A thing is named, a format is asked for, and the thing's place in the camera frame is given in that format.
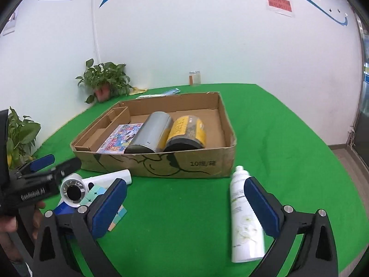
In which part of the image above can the pastel puzzle cube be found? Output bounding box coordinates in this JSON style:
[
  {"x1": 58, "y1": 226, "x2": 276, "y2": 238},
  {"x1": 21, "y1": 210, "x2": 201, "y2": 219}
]
[{"x1": 80, "y1": 181, "x2": 127, "y2": 238}]

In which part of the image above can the white handheld fan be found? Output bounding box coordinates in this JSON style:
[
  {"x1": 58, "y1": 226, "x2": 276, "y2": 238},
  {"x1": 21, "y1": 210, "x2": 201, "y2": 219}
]
[{"x1": 59, "y1": 169, "x2": 132, "y2": 208}]

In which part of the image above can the white spray bottle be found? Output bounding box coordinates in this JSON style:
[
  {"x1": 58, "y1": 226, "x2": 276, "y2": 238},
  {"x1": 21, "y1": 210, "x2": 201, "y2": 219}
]
[{"x1": 229, "y1": 166, "x2": 265, "y2": 263}]

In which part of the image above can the colourful printed box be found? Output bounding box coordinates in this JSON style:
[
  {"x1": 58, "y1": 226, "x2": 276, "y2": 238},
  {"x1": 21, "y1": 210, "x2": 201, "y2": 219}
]
[{"x1": 97, "y1": 123, "x2": 143, "y2": 154}]

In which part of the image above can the silver metal cylinder can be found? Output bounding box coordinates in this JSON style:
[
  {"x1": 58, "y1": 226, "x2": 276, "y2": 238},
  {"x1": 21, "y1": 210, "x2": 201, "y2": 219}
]
[{"x1": 124, "y1": 111, "x2": 173, "y2": 154}]

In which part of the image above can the yellow labelled jar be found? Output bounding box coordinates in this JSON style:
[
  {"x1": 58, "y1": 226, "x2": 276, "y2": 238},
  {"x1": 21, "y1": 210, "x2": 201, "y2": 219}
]
[{"x1": 164, "y1": 115, "x2": 206, "y2": 152}]

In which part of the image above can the person's left hand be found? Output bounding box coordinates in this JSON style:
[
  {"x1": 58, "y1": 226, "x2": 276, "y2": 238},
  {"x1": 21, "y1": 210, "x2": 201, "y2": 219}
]
[{"x1": 0, "y1": 201, "x2": 46, "y2": 262}]

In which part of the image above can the blue stapler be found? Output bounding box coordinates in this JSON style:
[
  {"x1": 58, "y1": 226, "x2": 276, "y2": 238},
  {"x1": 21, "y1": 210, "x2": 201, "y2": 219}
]
[{"x1": 53, "y1": 201, "x2": 80, "y2": 215}]

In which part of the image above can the green table cloth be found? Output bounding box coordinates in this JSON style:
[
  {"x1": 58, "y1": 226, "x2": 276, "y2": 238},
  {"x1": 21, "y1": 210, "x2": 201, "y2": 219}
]
[{"x1": 36, "y1": 84, "x2": 368, "y2": 276}]

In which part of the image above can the potted green plant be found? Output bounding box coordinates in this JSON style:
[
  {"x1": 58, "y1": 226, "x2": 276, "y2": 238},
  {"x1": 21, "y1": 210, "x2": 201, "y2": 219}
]
[{"x1": 76, "y1": 59, "x2": 133, "y2": 104}]

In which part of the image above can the glass door with posters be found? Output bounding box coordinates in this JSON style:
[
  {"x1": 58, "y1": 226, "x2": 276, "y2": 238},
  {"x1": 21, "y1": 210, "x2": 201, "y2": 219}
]
[{"x1": 353, "y1": 28, "x2": 369, "y2": 153}]

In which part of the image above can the yellow cloth by plant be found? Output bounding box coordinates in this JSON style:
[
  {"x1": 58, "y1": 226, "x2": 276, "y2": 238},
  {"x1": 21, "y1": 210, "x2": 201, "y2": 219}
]
[{"x1": 129, "y1": 86, "x2": 148, "y2": 96}]

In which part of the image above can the white green carton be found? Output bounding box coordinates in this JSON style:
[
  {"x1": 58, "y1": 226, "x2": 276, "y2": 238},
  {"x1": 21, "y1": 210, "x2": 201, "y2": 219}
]
[{"x1": 136, "y1": 94, "x2": 166, "y2": 99}]

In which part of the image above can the brown cardboard box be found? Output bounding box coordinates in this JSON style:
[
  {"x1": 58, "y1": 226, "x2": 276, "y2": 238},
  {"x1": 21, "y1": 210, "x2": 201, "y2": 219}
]
[{"x1": 71, "y1": 92, "x2": 236, "y2": 178}]

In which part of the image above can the light blue packet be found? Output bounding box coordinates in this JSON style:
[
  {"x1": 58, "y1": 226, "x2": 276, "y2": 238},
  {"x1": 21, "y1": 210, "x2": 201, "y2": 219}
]
[{"x1": 162, "y1": 88, "x2": 181, "y2": 96}]

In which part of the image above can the small clear jar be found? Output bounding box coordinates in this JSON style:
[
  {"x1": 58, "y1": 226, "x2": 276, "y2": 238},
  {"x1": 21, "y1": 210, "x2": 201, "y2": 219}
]
[{"x1": 189, "y1": 71, "x2": 201, "y2": 86}]

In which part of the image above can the red wall sign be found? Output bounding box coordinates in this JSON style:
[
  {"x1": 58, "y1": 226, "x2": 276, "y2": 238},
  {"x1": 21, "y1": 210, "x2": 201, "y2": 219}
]
[{"x1": 266, "y1": 0, "x2": 295, "y2": 18}]

